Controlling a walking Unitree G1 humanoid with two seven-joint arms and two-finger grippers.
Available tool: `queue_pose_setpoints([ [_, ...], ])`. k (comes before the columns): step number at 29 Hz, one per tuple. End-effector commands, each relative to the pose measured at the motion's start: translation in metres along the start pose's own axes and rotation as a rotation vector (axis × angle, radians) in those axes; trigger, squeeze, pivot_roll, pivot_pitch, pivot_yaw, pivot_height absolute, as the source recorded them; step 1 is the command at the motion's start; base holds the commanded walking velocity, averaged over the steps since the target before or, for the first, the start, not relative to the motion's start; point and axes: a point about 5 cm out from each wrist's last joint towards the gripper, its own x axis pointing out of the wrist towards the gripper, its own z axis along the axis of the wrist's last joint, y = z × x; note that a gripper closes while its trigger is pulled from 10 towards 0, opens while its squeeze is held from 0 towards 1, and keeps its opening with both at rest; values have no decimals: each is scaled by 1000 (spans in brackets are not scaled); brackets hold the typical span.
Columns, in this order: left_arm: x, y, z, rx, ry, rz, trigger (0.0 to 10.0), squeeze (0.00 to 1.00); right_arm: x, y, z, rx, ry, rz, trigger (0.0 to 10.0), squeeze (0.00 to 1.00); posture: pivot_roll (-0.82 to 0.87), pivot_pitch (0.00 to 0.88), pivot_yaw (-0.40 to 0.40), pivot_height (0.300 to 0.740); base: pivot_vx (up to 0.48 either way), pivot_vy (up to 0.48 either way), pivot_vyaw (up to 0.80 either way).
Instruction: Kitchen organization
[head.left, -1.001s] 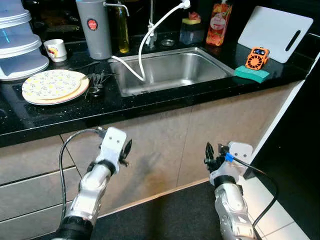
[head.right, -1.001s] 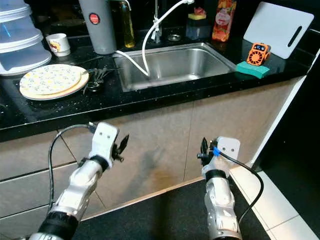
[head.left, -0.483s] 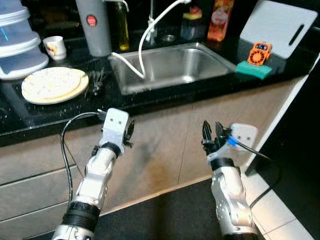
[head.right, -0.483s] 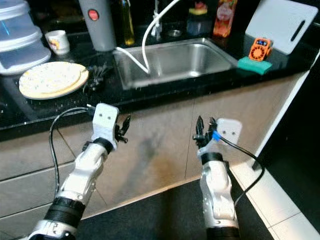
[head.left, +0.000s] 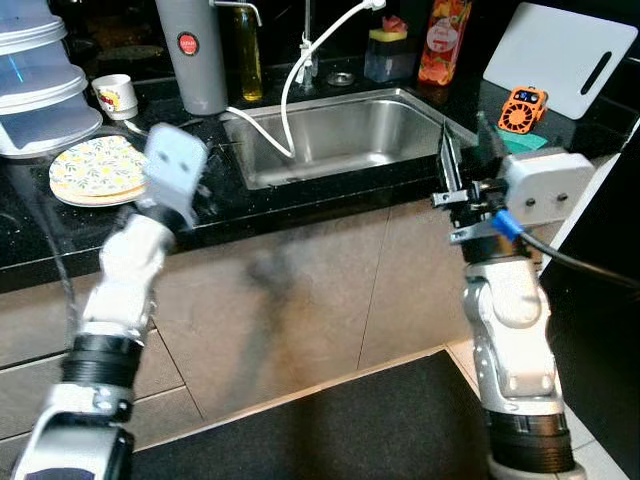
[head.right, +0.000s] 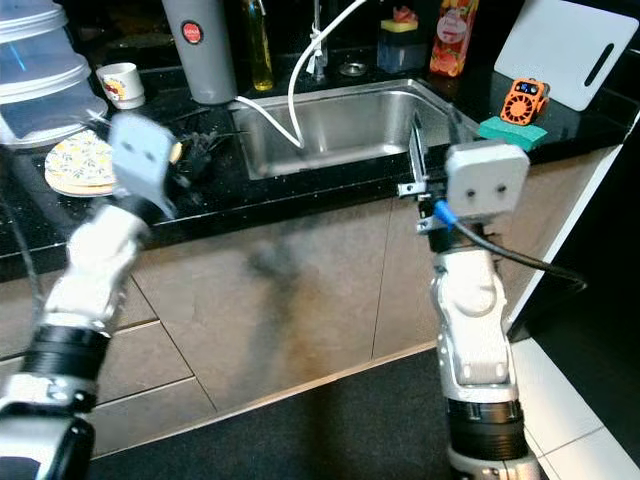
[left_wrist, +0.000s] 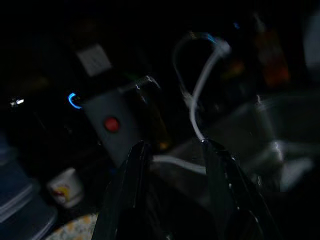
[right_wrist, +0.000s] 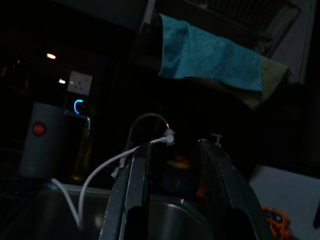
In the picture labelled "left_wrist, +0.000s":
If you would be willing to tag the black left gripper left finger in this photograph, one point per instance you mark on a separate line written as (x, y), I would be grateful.
(120, 195)

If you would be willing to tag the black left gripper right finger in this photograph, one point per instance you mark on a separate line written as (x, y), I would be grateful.
(230, 200)

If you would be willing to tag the small white printed cup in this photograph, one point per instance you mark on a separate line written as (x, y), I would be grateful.
(67, 185)

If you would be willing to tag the floral print plate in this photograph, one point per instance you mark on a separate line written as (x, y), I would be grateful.
(75, 228)

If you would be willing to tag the stainless steel sink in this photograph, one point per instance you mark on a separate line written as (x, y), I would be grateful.
(250, 125)

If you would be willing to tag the grey water dispenser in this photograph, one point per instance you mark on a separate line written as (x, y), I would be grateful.
(110, 110)

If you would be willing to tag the white square panel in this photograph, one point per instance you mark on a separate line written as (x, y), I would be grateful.
(93, 60)

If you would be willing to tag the orange dish soap bottle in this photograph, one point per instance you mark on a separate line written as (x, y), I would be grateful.
(273, 62)

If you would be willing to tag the white board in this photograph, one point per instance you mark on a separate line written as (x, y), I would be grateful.
(313, 42)

